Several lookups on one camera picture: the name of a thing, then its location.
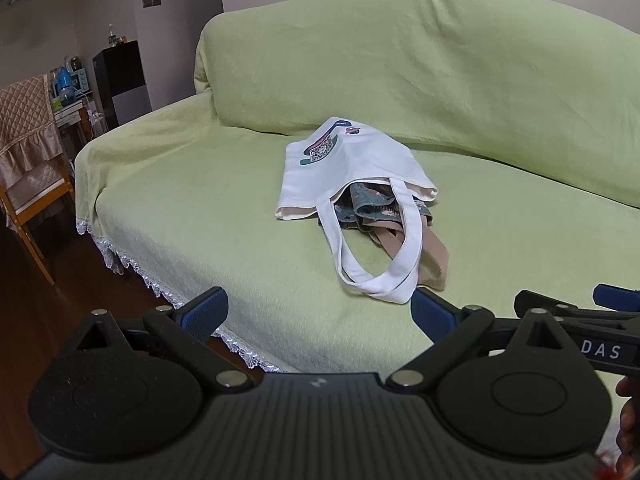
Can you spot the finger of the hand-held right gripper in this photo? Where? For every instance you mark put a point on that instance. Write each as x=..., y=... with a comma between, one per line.
x=617, y=296
x=530, y=300

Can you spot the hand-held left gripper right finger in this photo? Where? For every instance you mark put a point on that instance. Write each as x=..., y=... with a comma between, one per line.
x=429, y=310

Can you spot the clear bottle green label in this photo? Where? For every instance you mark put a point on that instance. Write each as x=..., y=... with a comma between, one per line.
x=110, y=36

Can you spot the wall switch panel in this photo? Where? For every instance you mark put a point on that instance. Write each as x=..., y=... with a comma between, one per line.
x=151, y=1

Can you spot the orange wooden chair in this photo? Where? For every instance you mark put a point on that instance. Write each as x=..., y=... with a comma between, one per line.
x=30, y=210

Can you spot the person's right hand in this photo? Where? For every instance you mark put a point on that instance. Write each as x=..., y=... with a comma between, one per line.
x=631, y=425

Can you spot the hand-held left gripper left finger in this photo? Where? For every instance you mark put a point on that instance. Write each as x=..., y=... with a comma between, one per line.
x=205, y=310

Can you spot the green covered sofa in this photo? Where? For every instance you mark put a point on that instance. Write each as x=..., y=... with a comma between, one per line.
x=200, y=210

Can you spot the white side table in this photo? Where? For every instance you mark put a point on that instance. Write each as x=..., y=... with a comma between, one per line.
x=70, y=112

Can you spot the wooden chair with quilted cover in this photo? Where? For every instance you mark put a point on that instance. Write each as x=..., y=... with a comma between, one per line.
x=25, y=125

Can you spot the black and white refrigerator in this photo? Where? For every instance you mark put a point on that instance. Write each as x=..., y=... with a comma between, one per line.
x=120, y=75

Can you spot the light blue toaster oven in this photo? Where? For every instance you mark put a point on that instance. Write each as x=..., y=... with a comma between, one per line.
x=81, y=81

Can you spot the blue electric kettle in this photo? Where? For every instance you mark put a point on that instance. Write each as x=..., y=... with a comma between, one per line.
x=64, y=82

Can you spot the white canvas shopping bag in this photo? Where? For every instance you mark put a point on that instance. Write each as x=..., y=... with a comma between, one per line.
x=360, y=160

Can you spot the grey floral cloth bag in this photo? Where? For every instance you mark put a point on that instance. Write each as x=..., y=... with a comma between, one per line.
x=367, y=200

